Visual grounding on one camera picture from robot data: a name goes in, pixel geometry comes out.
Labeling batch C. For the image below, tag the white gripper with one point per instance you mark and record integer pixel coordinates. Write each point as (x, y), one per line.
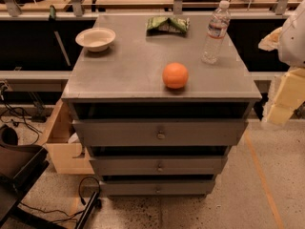
(294, 43)

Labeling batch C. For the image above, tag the orange fruit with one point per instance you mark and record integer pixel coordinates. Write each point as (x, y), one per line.
(175, 76)

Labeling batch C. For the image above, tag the white paper bowl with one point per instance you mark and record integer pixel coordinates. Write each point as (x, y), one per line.
(95, 39)

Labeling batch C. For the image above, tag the clear plastic water bottle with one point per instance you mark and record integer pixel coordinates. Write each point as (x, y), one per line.
(216, 32)

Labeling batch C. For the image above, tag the green snack bag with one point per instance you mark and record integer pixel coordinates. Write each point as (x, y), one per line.
(168, 24)

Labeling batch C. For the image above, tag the grey drawer cabinet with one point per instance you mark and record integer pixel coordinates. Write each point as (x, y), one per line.
(145, 139)

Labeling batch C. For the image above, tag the black cart base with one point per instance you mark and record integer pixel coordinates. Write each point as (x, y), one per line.
(20, 167)

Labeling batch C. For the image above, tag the green handled tool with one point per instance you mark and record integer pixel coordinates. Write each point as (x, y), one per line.
(52, 14)

